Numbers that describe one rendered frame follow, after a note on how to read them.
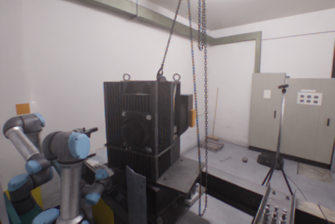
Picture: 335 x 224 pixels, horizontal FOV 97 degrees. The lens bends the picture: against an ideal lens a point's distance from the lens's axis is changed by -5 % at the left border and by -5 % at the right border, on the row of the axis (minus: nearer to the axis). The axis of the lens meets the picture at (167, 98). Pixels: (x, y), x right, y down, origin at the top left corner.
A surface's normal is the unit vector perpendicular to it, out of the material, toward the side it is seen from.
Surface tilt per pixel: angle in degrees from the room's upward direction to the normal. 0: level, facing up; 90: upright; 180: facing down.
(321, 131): 90
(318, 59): 90
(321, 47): 90
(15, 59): 90
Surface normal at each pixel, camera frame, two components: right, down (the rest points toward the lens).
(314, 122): -0.66, 0.09
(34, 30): 0.75, 0.08
